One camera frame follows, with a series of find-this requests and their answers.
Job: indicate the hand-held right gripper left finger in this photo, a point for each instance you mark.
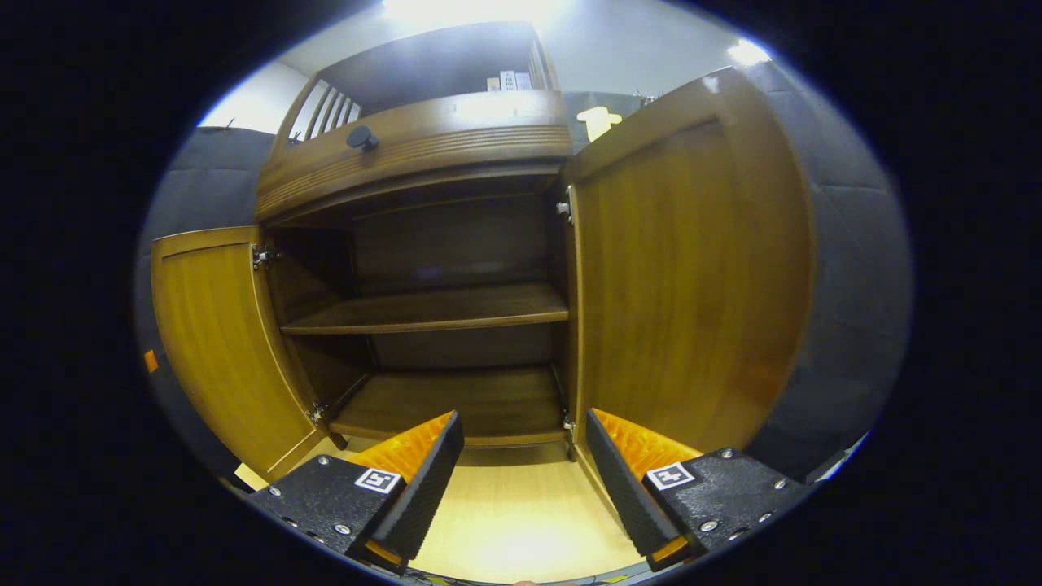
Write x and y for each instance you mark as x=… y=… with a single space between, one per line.
x=427 y=488

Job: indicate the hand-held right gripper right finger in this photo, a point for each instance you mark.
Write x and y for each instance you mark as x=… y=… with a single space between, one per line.
x=623 y=488

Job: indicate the black backdrop cloth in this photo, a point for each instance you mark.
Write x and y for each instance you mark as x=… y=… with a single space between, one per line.
x=855 y=309

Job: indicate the wooden shoe cabinet door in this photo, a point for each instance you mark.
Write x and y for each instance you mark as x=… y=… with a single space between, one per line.
x=220 y=342
x=692 y=285

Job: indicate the large ceiling light panel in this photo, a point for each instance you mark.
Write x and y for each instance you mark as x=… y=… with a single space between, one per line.
x=472 y=8

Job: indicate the wooden inner cabinet shelf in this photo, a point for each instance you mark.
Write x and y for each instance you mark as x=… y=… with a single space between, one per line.
x=440 y=309

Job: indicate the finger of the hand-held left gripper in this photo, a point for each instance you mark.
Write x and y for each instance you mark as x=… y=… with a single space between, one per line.
x=151 y=361

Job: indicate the small ceiling light panel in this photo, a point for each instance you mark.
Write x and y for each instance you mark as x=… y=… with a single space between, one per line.
x=747 y=53

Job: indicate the black round cabinet knob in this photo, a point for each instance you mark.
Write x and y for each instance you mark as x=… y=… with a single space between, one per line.
x=360 y=137

